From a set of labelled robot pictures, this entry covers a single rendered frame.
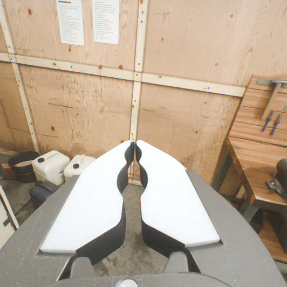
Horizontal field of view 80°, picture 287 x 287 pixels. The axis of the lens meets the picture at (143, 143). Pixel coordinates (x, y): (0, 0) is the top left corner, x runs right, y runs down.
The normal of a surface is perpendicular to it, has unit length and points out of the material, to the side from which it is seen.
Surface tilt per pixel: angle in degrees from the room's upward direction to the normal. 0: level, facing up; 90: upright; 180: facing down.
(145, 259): 0
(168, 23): 90
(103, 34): 90
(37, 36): 90
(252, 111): 90
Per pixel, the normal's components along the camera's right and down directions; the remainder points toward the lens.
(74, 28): -0.21, 0.48
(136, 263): 0.10, -0.85
